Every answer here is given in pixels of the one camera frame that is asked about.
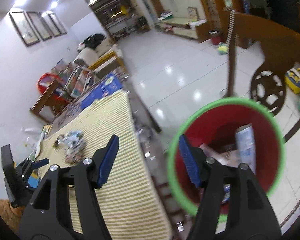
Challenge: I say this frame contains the yellow toy potty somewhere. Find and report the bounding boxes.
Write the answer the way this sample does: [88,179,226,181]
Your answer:
[285,68,300,94]

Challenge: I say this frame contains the wooden chair near wall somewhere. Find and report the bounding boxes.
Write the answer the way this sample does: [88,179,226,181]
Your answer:
[30,79,74,124]

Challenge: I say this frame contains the small red floor bin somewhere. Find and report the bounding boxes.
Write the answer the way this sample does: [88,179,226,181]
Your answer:
[209,30,224,46]

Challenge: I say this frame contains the red bag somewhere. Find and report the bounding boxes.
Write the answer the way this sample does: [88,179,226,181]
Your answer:
[37,73,62,94]

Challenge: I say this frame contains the green plush toy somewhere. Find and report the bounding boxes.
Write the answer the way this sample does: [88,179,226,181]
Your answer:
[217,42,229,55]

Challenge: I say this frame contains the toothpaste box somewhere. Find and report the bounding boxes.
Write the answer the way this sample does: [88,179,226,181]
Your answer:
[235,124,256,174]

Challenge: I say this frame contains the dark wooden carved chair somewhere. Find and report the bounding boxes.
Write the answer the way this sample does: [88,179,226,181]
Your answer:
[221,8,300,143]

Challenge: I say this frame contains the framed picture on wall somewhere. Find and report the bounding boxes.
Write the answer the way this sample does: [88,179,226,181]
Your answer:
[8,11,40,47]

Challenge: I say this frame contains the blue snack bag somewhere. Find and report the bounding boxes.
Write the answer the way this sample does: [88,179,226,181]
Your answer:
[53,130,86,164]

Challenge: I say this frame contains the red bin green rim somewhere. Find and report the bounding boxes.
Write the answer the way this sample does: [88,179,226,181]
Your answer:
[167,97,285,217]

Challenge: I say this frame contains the low tv cabinet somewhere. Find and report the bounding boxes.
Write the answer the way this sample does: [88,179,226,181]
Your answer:
[155,17,210,43]

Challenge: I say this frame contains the blue printed board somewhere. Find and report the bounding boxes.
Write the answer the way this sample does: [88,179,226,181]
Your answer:
[81,73,123,110]

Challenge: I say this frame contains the magazine rack with books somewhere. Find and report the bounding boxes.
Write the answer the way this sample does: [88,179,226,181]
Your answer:
[51,59,100,98]

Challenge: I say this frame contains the wooden sofa with cushions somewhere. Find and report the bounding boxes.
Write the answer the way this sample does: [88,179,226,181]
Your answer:
[74,38,128,77]

